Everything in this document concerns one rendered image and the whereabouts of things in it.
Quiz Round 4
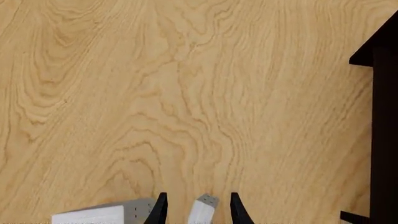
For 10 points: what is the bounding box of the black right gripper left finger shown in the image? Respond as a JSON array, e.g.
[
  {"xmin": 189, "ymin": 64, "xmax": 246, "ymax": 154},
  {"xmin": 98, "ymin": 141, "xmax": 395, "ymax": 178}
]
[{"xmin": 146, "ymin": 192, "xmax": 169, "ymax": 224}]

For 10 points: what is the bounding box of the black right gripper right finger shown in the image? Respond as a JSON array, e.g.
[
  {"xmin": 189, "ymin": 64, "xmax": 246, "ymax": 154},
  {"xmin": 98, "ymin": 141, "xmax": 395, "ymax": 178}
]
[{"xmin": 230, "ymin": 192, "xmax": 256, "ymax": 224}]

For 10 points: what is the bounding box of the dark wooden cabinet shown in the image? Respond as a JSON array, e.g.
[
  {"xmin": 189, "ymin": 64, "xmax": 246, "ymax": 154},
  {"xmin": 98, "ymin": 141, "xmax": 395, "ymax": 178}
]
[{"xmin": 340, "ymin": 12, "xmax": 398, "ymax": 224}]

